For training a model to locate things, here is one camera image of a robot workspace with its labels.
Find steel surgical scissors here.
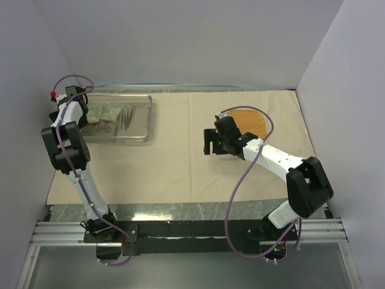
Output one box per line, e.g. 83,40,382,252
81,124,97,136

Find steel mesh instrument tray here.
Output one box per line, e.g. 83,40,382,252
80,93,153,145

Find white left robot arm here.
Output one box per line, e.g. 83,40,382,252
41,85,120,242

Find left gauze packet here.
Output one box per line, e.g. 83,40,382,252
87,106,102,124

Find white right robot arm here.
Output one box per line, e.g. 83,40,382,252
203,115,334,240

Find aluminium front frame rail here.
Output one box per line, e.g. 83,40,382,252
29,222,121,247

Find orange woven bamboo tray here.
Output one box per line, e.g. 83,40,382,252
227,109,268,138

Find gauze packet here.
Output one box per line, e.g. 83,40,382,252
87,106,102,124
100,105,122,123

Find steel tweezers bundle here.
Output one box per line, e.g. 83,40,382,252
115,105,135,136

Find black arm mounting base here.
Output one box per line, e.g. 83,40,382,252
84,220,297,260

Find right gauze packet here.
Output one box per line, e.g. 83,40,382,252
100,105,122,123

